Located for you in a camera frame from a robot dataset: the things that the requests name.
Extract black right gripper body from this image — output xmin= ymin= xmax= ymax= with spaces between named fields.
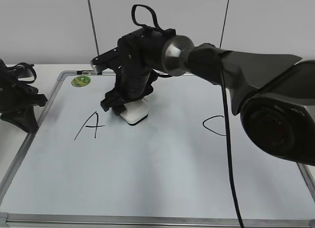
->
xmin=117 ymin=28 xmax=176 ymax=100

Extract white whiteboard with grey frame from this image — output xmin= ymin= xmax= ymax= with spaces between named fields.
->
xmin=0 ymin=70 xmax=315 ymax=226

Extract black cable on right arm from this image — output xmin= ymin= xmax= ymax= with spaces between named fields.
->
xmin=131 ymin=4 xmax=245 ymax=228

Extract white rectangular eraser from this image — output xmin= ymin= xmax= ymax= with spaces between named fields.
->
xmin=119 ymin=99 xmax=149 ymax=126

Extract black and silver board clip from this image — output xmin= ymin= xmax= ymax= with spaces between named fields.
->
xmin=76 ymin=70 xmax=96 ymax=75

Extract black cables on left gripper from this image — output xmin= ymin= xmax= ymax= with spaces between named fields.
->
xmin=4 ymin=63 xmax=37 ymax=88

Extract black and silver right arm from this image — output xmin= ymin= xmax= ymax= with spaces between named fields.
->
xmin=93 ymin=29 xmax=315 ymax=165

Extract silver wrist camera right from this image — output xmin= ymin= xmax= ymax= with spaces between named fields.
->
xmin=91 ymin=48 xmax=121 ymax=75

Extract round green sticker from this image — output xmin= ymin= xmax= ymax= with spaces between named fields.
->
xmin=71 ymin=75 xmax=91 ymax=88

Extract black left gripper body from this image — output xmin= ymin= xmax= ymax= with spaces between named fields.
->
xmin=0 ymin=60 xmax=37 ymax=113

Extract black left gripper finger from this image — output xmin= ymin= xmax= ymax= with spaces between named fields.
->
xmin=0 ymin=108 xmax=38 ymax=133
xmin=31 ymin=94 xmax=48 ymax=107

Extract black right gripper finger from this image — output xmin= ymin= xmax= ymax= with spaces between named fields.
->
xmin=140 ymin=84 xmax=154 ymax=99
xmin=100 ymin=89 xmax=127 ymax=115

